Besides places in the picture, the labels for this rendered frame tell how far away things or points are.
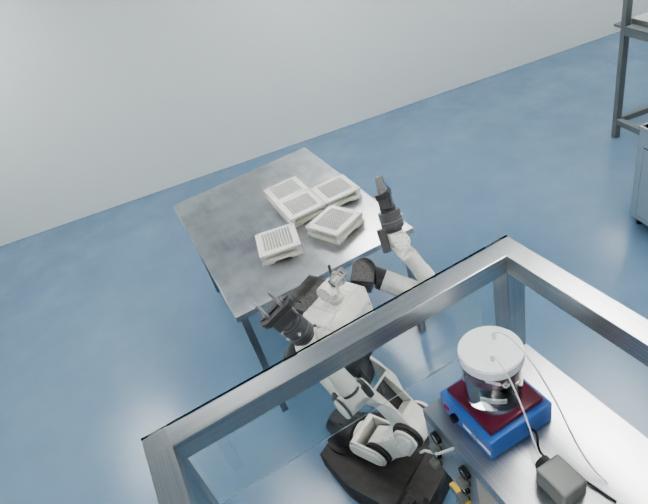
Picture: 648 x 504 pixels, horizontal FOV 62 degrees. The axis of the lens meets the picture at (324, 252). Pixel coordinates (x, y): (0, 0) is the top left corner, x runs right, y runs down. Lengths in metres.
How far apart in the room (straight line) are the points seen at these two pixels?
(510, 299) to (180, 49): 4.93
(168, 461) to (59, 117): 5.26
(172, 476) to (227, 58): 5.19
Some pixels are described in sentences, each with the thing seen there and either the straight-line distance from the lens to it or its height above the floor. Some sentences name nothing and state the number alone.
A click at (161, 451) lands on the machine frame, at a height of 1.70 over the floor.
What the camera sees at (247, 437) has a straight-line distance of 1.41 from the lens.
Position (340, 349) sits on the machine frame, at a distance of 1.27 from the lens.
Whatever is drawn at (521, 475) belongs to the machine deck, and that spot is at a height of 1.33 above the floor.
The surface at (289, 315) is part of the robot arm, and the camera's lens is 1.69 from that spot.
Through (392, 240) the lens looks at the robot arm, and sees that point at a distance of 2.09.
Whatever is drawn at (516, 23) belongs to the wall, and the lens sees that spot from 7.15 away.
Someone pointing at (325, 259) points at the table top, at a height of 0.84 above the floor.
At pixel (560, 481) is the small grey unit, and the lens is 1.41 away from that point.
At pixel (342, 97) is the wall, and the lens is 6.41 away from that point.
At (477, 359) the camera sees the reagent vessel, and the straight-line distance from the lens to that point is 1.34.
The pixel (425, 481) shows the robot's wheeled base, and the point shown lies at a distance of 2.78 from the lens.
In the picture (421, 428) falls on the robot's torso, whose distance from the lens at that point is 2.42.
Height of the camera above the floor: 2.61
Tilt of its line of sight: 36 degrees down
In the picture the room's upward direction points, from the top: 17 degrees counter-clockwise
